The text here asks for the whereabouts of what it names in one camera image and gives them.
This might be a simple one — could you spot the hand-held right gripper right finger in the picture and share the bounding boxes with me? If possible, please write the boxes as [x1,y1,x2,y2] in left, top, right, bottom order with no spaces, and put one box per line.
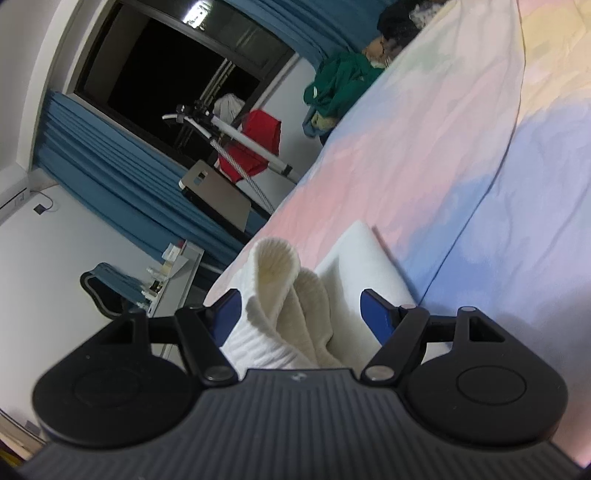
[361,288,507,385]

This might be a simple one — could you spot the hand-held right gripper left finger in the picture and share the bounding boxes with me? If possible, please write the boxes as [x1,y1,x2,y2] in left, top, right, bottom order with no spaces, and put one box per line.
[99,289,242,387]

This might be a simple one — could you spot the blue and yellow clothes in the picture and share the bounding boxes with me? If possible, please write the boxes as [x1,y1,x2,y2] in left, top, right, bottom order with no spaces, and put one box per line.
[302,108,339,140]

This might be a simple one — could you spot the white dressing table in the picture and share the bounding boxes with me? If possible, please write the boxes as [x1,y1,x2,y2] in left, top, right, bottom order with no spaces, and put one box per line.
[139,240,205,320]

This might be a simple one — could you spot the row of cosmetic bottles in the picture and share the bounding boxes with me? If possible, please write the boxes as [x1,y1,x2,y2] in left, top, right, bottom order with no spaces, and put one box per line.
[141,265,165,297]

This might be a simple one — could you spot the wavy black-framed mirror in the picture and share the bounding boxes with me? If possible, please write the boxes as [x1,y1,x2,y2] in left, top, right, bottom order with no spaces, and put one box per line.
[80,262,149,320]

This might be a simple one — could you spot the blue curtain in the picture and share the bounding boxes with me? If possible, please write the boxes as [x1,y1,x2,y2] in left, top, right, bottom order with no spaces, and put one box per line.
[34,90,269,274]
[222,0,393,64]

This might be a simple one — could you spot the standing garment steamer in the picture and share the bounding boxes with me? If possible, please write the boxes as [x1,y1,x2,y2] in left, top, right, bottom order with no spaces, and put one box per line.
[161,102,299,219]

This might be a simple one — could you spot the pastel tie-dye blanket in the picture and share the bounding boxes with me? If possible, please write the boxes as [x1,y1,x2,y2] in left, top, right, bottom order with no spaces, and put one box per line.
[203,0,591,464]

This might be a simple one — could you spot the red garment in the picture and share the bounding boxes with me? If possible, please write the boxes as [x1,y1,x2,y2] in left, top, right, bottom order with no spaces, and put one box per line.
[217,110,282,182]

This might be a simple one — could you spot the white hanging cloth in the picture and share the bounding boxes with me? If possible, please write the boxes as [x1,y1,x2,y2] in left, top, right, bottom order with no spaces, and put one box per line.
[213,93,246,126]

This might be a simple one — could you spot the green garment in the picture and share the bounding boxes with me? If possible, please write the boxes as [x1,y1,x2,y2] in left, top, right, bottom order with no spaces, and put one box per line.
[303,50,387,119]

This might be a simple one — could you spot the white air conditioner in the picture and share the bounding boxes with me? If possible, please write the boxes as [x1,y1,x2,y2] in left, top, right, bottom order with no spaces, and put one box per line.
[0,167,31,211]

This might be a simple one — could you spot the dark window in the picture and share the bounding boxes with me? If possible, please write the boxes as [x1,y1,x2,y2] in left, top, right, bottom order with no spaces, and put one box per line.
[74,0,297,154]

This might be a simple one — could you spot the beige garment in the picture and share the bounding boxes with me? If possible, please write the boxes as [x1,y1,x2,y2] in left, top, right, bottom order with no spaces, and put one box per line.
[362,37,394,68]

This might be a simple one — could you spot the black garment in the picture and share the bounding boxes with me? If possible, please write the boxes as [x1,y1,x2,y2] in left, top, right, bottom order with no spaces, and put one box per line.
[378,0,445,48]

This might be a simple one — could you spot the white patterned garment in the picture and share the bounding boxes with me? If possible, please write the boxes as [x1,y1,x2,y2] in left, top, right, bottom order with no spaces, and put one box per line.
[409,0,451,24]

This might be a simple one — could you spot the wall socket with cable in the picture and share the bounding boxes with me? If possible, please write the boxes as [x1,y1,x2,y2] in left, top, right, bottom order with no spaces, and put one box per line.
[32,191,59,216]

